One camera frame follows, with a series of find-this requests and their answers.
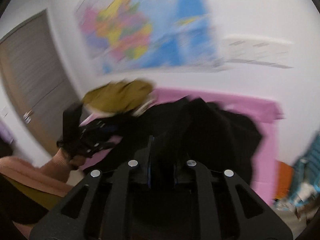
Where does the black coat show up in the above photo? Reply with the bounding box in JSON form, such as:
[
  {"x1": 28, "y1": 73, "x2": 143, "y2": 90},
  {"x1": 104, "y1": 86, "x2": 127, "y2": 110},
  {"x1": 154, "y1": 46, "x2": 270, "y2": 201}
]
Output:
[{"x1": 95, "y1": 98, "x2": 263, "y2": 184}]

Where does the pink sleeved left forearm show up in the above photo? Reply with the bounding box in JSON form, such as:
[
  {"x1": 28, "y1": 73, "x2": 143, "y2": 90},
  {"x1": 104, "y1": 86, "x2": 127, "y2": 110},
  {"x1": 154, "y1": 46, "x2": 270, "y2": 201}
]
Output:
[{"x1": 1, "y1": 150, "x2": 72, "y2": 197}]

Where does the person's left hand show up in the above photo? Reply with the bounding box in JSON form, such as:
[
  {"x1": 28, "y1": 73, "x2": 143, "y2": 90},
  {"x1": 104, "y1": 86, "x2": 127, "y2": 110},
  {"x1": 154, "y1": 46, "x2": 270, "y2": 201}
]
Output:
[{"x1": 68, "y1": 155, "x2": 86, "y2": 170}]

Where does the mustard yellow garment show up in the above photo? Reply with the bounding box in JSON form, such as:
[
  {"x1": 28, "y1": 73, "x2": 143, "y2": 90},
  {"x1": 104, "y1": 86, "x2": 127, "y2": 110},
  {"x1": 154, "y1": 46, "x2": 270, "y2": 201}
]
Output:
[{"x1": 82, "y1": 79, "x2": 154, "y2": 113}]

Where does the grey wooden door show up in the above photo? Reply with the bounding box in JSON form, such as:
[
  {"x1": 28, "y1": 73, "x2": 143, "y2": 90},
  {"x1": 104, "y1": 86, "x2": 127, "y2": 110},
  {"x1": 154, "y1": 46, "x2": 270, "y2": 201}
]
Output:
[{"x1": 1, "y1": 11, "x2": 79, "y2": 155}]

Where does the orange item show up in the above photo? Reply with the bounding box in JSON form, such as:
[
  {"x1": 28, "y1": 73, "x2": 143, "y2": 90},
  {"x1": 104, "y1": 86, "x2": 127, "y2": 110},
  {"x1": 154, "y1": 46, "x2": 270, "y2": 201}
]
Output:
[{"x1": 274, "y1": 161, "x2": 294, "y2": 199}]

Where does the blue plastic basket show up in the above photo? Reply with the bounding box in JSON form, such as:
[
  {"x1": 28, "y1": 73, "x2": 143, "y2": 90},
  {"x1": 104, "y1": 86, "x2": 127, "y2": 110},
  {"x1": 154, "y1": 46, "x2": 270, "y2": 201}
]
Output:
[{"x1": 288, "y1": 133, "x2": 319, "y2": 207}]

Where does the pink bed sheet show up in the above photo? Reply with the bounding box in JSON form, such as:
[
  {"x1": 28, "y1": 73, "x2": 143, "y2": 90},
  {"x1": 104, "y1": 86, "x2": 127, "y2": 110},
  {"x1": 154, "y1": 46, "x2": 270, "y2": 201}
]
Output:
[{"x1": 96, "y1": 88, "x2": 281, "y2": 204}]

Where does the wall map poster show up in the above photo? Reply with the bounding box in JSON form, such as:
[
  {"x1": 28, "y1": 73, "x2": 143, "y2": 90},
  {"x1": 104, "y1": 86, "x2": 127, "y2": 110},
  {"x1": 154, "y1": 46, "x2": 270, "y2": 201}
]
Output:
[{"x1": 75, "y1": 0, "x2": 221, "y2": 74}]

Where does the white wall socket left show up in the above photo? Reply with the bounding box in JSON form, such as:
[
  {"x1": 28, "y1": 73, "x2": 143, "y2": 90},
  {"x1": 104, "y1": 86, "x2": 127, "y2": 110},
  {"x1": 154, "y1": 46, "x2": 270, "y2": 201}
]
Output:
[{"x1": 222, "y1": 35, "x2": 266, "y2": 63}]

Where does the white wall socket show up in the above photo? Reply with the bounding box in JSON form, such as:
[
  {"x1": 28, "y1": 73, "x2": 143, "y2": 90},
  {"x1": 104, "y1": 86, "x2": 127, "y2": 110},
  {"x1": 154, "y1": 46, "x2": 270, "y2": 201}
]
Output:
[
  {"x1": 259, "y1": 39, "x2": 293, "y2": 69},
  {"x1": 222, "y1": 35, "x2": 266, "y2": 63}
]

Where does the white wall socket right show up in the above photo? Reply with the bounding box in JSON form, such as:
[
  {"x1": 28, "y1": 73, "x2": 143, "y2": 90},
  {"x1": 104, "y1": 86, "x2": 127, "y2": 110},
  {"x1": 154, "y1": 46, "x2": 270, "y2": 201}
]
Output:
[{"x1": 259, "y1": 39, "x2": 293, "y2": 69}]

